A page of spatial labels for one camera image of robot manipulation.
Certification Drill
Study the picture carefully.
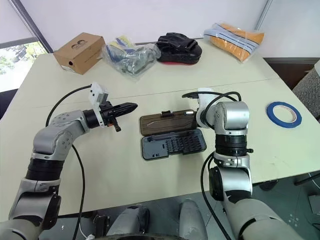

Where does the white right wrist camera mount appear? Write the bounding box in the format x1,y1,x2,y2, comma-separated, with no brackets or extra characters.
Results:
196,87,219,111

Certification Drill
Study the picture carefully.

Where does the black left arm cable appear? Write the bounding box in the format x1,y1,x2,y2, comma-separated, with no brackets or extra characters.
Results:
45,84,92,240

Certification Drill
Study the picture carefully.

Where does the brown cardboard box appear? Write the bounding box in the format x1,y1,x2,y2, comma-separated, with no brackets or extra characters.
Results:
52,31,106,76

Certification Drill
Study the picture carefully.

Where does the dark screwdriver bit case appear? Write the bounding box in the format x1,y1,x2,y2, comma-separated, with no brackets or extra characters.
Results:
138,109,208,161

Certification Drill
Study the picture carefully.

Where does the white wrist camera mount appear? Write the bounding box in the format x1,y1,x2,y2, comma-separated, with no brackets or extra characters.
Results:
88,81,110,111
196,87,219,111

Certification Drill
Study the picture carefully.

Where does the orange blue striped bagged item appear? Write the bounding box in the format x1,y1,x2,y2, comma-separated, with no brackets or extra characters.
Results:
202,22,266,63

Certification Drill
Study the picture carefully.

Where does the dark cabinet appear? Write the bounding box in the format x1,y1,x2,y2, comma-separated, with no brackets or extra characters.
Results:
263,57,320,91

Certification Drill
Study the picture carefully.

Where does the grey rounded robot leg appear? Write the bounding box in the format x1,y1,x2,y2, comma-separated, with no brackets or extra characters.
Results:
106,205,151,238
178,199,209,240

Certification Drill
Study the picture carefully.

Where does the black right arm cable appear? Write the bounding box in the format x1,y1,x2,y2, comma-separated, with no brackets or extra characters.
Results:
181,91,243,240

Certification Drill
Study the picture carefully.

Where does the blue tape roll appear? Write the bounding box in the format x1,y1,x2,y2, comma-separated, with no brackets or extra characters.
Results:
265,101,303,130

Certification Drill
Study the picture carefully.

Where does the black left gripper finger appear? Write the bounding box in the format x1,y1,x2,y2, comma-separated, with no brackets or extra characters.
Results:
115,101,139,110
114,107,137,117

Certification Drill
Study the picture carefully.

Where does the grey striped fabric cushion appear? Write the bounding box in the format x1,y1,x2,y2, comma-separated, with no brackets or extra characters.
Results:
292,66,320,116

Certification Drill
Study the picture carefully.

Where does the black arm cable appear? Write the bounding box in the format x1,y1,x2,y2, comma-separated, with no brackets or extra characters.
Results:
45,84,92,240
181,91,243,240

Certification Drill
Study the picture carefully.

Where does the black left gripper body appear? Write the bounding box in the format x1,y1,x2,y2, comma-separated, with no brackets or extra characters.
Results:
99,100,123,133

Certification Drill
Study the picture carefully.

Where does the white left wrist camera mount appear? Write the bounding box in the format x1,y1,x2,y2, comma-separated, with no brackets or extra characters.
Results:
88,81,110,111

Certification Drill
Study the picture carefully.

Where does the black diagonal window frame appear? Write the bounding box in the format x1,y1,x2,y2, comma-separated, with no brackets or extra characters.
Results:
13,0,55,54

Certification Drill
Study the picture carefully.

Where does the clear plastic bag of items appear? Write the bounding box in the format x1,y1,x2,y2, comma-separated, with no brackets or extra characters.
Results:
101,35,161,81

